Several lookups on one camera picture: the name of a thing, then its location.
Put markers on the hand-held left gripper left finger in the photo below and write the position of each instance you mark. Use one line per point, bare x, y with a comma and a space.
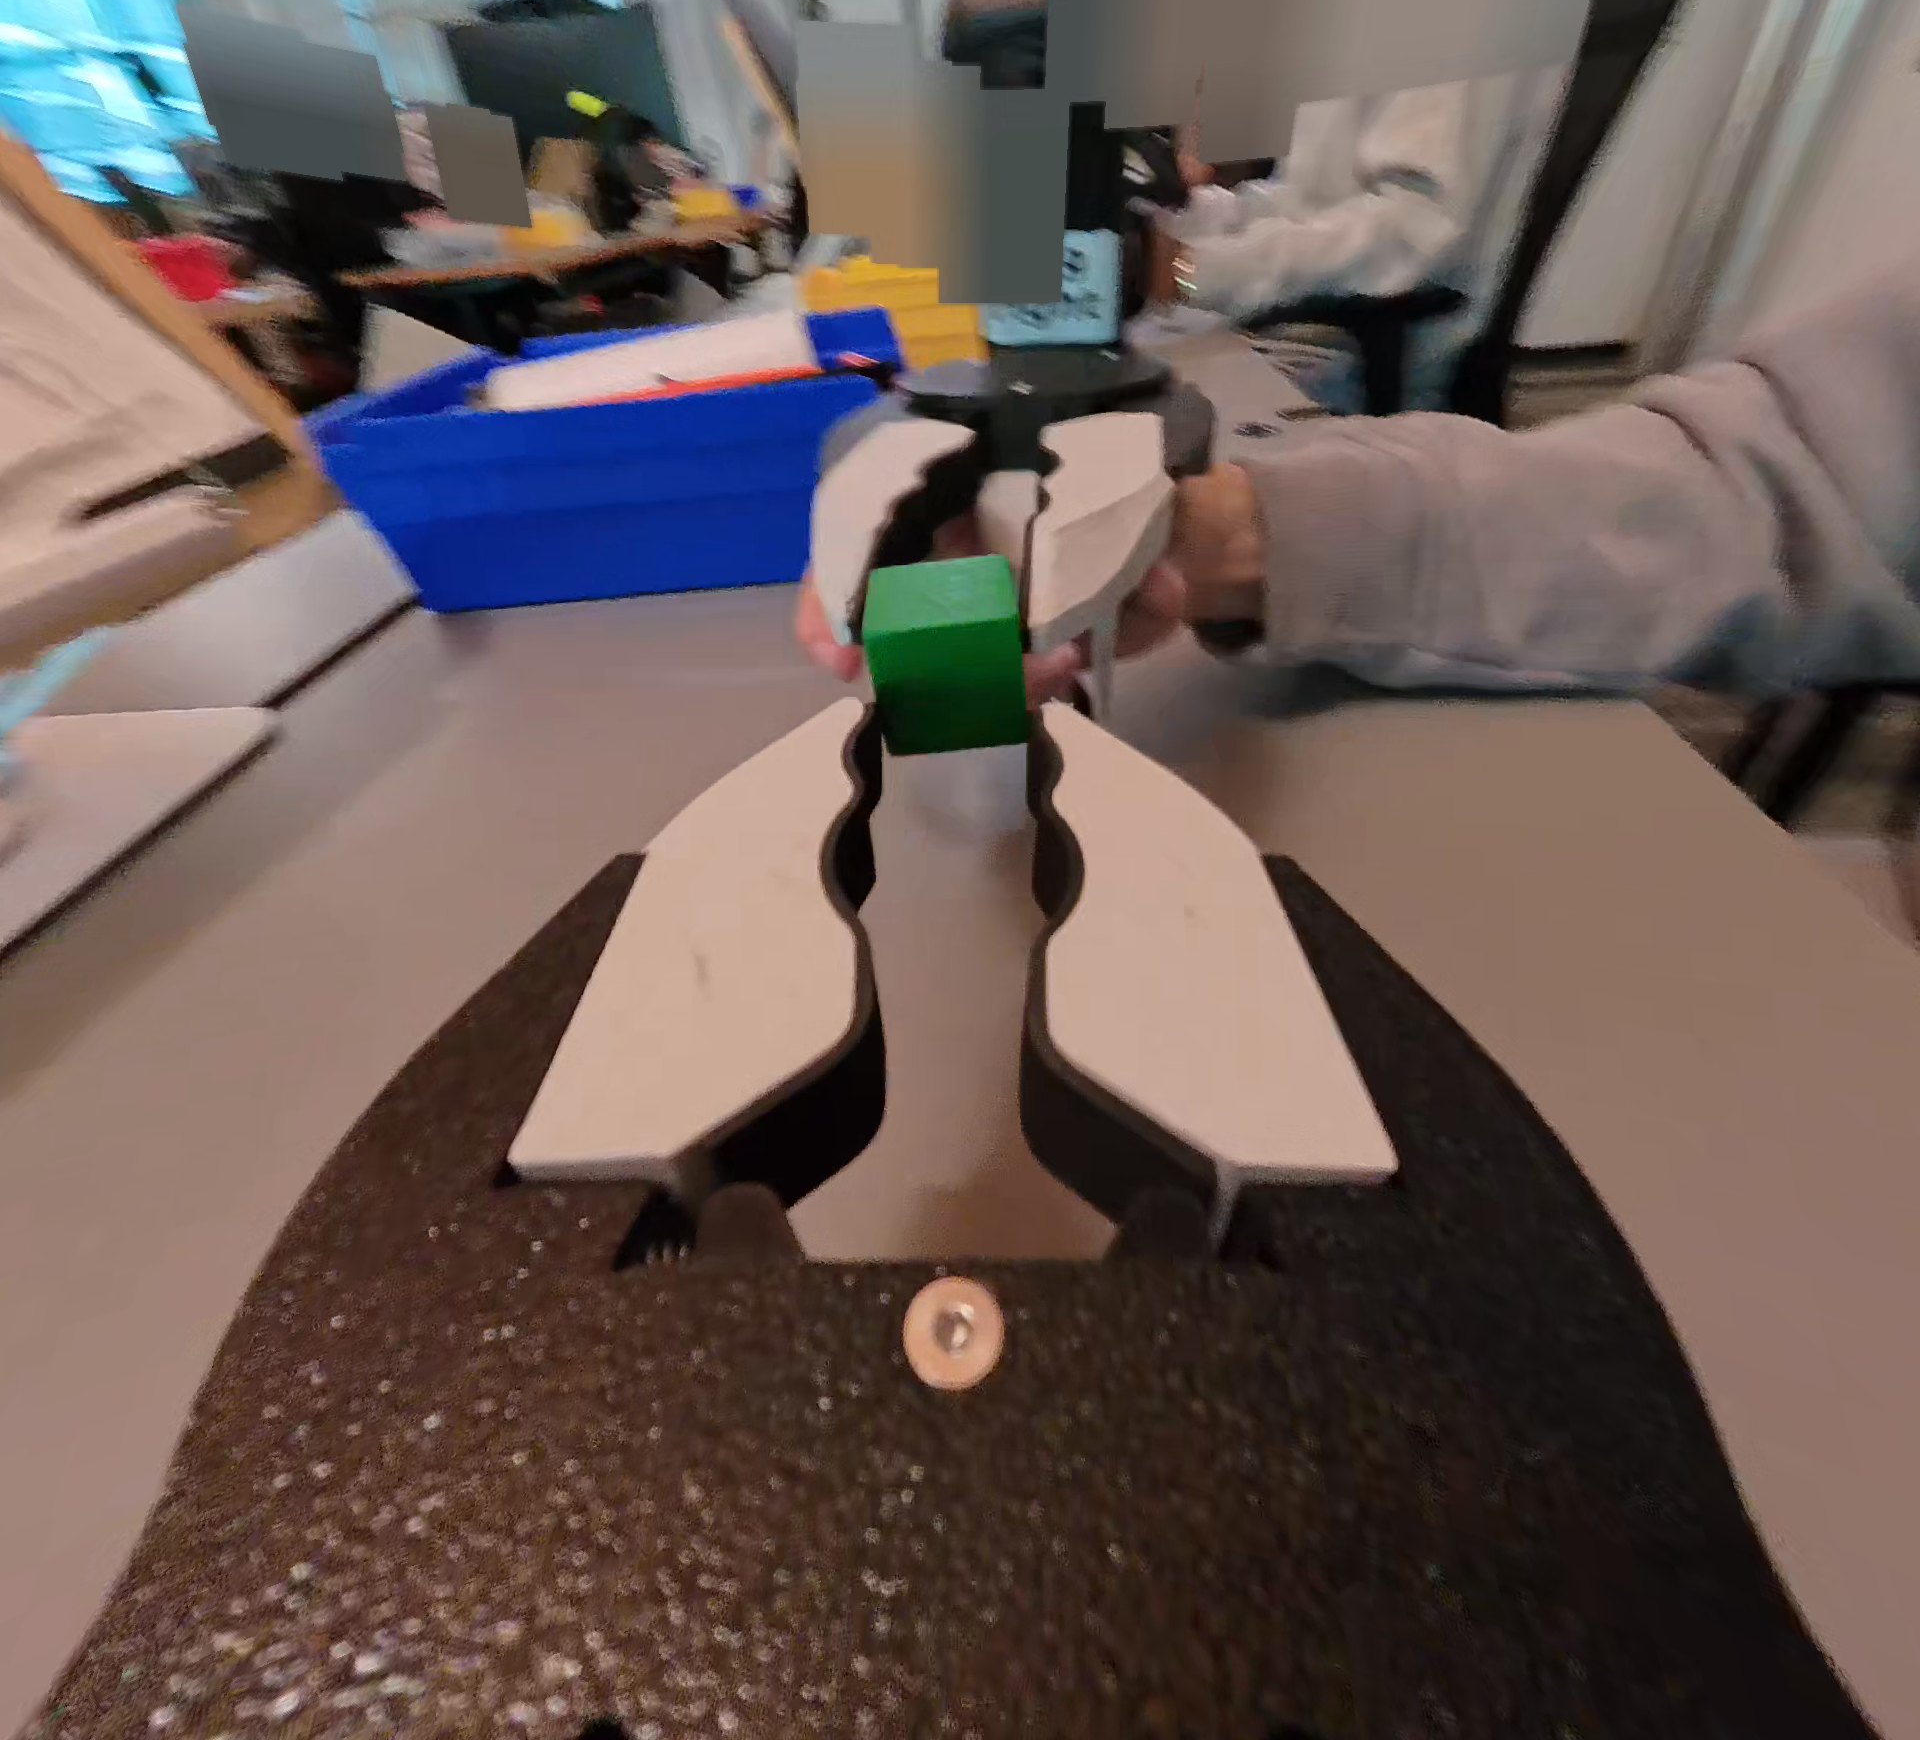
706, 990

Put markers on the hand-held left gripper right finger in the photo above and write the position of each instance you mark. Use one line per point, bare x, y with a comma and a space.
1201, 1005

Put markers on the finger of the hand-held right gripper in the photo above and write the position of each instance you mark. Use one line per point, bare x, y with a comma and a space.
878, 495
1102, 525

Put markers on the green wooden cube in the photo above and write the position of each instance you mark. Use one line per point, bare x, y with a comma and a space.
944, 660

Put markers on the orange segmented bar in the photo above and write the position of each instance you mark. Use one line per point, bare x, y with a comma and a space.
736, 383

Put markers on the blue plastic bin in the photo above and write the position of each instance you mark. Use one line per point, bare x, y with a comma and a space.
599, 495

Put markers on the person's right forearm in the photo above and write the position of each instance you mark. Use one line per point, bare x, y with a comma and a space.
1576, 525

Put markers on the grey desk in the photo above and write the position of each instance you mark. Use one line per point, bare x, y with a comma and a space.
1500, 945

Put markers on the person's right hand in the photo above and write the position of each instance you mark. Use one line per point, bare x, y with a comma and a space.
1222, 539

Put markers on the yellow plastic bin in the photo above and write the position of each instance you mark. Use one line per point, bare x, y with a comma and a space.
900, 307

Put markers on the black monitor screen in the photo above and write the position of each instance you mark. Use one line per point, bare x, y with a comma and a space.
570, 69

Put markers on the black office chair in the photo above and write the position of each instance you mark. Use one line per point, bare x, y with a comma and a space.
1589, 121

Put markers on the wooden document stand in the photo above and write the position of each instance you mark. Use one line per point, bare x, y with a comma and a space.
120, 449

